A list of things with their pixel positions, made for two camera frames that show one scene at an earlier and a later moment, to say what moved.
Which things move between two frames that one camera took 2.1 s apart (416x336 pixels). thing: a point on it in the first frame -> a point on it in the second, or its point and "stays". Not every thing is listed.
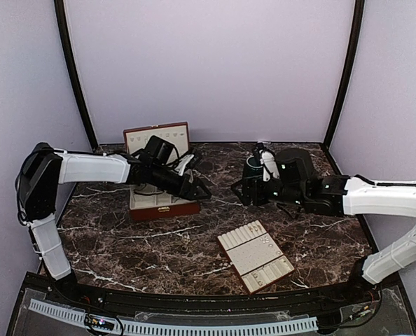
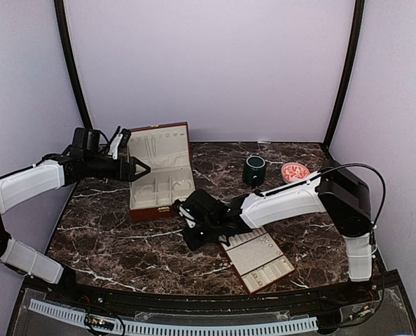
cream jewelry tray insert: [255, 255] stays
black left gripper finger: [204, 186] -> [141, 164]
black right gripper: [248, 185] -> [193, 243]
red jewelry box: [146, 202] stays
